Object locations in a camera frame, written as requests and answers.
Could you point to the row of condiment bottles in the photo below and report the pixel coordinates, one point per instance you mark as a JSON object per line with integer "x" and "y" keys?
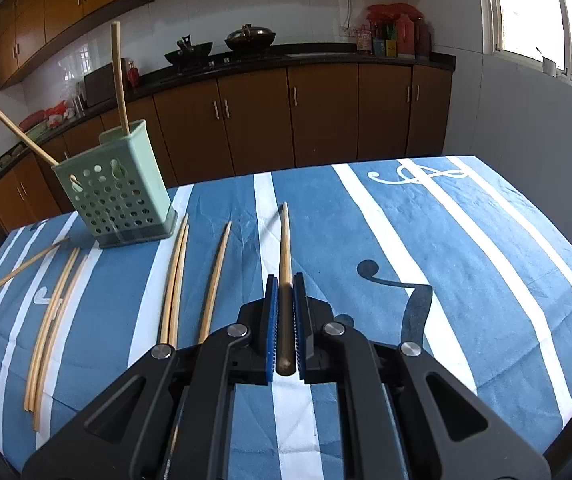
{"x": 396, "y": 40}

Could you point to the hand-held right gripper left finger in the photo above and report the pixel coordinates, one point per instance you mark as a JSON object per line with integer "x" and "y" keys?
{"x": 268, "y": 340}

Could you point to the bamboo chopstick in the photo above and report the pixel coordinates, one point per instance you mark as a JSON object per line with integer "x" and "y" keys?
{"x": 170, "y": 280}
{"x": 21, "y": 131}
{"x": 26, "y": 265}
{"x": 172, "y": 442}
{"x": 118, "y": 75}
{"x": 45, "y": 320}
{"x": 52, "y": 318}
{"x": 284, "y": 250}
{"x": 64, "y": 310}

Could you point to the blue striped tablecloth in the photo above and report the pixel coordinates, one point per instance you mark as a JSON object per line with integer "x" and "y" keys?
{"x": 416, "y": 260}

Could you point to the lidded black wok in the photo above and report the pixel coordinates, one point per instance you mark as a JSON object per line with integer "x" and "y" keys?
{"x": 250, "y": 37}

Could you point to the wooden base cabinets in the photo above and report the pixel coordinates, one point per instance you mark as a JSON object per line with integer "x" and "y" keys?
{"x": 256, "y": 120}

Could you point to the bright window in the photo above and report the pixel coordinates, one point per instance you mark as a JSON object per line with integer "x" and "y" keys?
{"x": 531, "y": 5}

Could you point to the red basin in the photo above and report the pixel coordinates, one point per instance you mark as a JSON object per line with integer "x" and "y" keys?
{"x": 31, "y": 120}

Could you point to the metal chopsticks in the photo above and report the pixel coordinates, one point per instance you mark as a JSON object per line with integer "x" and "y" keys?
{"x": 214, "y": 280}

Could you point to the black gas hob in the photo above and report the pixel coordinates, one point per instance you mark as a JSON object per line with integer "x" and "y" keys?
{"x": 246, "y": 60}

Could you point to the red bottle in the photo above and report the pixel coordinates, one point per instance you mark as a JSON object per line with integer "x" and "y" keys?
{"x": 133, "y": 75}

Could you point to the green basin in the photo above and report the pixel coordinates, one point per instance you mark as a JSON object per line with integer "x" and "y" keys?
{"x": 37, "y": 132}

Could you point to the black kitchen countertop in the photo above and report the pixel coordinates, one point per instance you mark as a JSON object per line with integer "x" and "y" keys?
{"x": 316, "y": 57}

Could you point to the wooden wall cabinet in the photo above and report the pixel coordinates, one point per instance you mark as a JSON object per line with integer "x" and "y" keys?
{"x": 66, "y": 5}

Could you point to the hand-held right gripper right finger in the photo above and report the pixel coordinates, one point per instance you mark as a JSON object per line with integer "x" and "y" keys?
{"x": 300, "y": 345}

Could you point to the red plastic bag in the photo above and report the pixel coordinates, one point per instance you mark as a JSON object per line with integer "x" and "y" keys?
{"x": 57, "y": 109}
{"x": 393, "y": 11}

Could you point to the white cup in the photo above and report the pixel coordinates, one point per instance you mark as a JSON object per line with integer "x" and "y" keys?
{"x": 549, "y": 66}

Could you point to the green perforated utensil holder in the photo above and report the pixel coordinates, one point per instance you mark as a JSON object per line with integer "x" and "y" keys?
{"x": 116, "y": 200}

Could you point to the dark cutting board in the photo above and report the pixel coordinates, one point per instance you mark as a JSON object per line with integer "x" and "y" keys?
{"x": 102, "y": 86}

